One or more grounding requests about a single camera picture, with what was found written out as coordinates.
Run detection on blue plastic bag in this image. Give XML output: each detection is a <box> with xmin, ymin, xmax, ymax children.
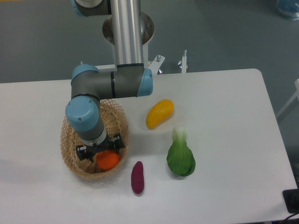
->
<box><xmin>276</xmin><ymin>0</ymin><xmax>299</xmax><ymax>21</ymax></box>

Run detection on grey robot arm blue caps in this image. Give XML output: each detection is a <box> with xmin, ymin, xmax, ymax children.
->
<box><xmin>65</xmin><ymin>0</ymin><xmax>153</xmax><ymax>160</ymax></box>

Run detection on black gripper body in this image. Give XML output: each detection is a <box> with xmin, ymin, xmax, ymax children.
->
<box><xmin>85</xmin><ymin>138</ymin><xmax>114</xmax><ymax>157</ymax></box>

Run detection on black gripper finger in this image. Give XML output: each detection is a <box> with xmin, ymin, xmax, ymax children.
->
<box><xmin>111</xmin><ymin>134</ymin><xmax>126</xmax><ymax>154</ymax></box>
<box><xmin>76</xmin><ymin>145</ymin><xmax>93</xmax><ymax>162</ymax></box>

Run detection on woven wicker basket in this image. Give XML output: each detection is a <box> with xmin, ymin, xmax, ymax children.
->
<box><xmin>60</xmin><ymin>99</ymin><xmax>129</xmax><ymax>180</ymax></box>

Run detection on orange fruit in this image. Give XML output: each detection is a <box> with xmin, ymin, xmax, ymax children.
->
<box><xmin>96</xmin><ymin>150</ymin><xmax>120</xmax><ymax>170</ymax></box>

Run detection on green bok choy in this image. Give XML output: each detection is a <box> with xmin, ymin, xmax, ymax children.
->
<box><xmin>166</xmin><ymin>126</ymin><xmax>196</xmax><ymax>176</ymax></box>

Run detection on purple sweet potato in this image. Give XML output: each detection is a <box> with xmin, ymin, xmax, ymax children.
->
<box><xmin>131</xmin><ymin>161</ymin><xmax>144</xmax><ymax>195</ymax></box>

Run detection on black device at table edge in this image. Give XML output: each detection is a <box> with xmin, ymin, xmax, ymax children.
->
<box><xmin>282</xmin><ymin>189</ymin><xmax>299</xmax><ymax>214</ymax></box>

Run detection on white frame at right edge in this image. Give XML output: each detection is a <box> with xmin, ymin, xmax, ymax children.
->
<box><xmin>276</xmin><ymin>79</ymin><xmax>299</xmax><ymax>123</ymax></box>

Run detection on yellow mango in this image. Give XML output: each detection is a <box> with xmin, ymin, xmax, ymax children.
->
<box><xmin>146</xmin><ymin>99</ymin><xmax>174</xmax><ymax>130</ymax></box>

